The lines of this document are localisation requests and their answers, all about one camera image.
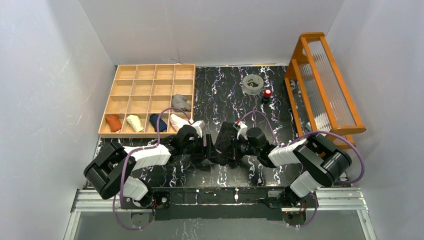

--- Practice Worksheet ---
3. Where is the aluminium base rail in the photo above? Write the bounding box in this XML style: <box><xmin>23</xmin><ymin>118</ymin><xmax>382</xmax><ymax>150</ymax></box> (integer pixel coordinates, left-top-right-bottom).
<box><xmin>64</xmin><ymin>187</ymin><xmax>377</xmax><ymax>240</ymax></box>

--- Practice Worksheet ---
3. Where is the black striped underwear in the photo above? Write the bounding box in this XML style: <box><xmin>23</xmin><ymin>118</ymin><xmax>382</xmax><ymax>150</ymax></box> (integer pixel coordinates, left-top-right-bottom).
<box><xmin>211</xmin><ymin>121</ymin><xmax>237</xmax><ymax>166</ymax></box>

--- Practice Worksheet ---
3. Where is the orange wooden rack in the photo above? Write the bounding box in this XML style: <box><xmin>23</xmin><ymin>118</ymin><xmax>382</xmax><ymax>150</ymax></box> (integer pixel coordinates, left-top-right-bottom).
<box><xmin>284</xmin><ymin>32</ymin><xmax>366</xmax><ymax>149</ymax></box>

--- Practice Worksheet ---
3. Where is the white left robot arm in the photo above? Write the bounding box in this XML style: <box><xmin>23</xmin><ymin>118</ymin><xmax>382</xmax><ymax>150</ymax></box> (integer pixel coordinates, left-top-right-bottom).
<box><xmin>83</xmin><ymin>125</ymin><xmax>220</xmax><ymax>206</ymax></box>

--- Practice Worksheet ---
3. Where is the rolled white underwear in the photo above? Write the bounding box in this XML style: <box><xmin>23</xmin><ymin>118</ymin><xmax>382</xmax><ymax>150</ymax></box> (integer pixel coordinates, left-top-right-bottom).
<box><xmin>169</xmin><ymin>114</ymin><xmax>190</xmax><ymax>132</ymax></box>

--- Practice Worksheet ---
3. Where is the red small cap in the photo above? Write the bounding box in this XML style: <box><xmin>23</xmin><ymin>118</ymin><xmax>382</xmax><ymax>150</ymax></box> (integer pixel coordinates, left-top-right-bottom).
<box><xmin>263</xmin><ymin>89</ymin><xmax>273</xmax><ymax>99</ymax></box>

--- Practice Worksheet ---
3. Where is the rolled orange underwear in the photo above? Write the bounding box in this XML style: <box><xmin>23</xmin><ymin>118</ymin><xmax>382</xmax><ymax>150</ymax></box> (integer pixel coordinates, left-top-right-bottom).
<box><xmin>105</xmin><ymin>114</ymin><xmax>123</xmax><ymax>133</ymax></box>

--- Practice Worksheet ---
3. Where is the rolled cream underwear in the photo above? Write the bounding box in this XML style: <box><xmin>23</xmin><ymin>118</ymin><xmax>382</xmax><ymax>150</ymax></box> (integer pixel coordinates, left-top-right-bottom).
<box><xmin>126</xmin><ymin>114</ymin><xmax>144</xmax><ymax>133</ymax></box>

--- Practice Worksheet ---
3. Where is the rolled blue underwear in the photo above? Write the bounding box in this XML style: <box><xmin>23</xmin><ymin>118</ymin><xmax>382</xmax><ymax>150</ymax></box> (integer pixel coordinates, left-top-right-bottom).
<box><xmin>149</xmin><ymin>113</ymin><xmax>168</xmax><ymax>133</ymax></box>

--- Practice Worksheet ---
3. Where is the wooden compartment tray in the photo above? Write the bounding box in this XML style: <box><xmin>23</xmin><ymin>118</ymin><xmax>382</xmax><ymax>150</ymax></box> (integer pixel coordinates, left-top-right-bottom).
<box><xmin>98</xmin><ymin>64</ymin><xmax>196</xmax><ymax>139</ymax></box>

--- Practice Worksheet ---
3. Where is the clear tape roll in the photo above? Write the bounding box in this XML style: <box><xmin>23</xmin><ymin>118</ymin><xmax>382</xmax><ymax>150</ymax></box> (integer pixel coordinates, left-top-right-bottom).
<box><xmin>242</xmin><ymin>74</ymin><xmax>264</xmax><ymax>96</ymax></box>

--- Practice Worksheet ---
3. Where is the grey beige underwear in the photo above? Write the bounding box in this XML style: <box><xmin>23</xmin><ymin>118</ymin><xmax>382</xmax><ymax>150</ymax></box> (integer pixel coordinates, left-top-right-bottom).
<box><xmin>171</xmin><ymin>94</ymin><xmax>192</xmax><ymax>112</ymax></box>

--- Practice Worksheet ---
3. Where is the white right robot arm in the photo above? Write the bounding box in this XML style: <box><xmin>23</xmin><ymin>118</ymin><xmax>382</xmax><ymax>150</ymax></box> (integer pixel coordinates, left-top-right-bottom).
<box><xmin>218</xmin><ymin>127</ymin><xmax>352</xmax><ymax>206</ymax></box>

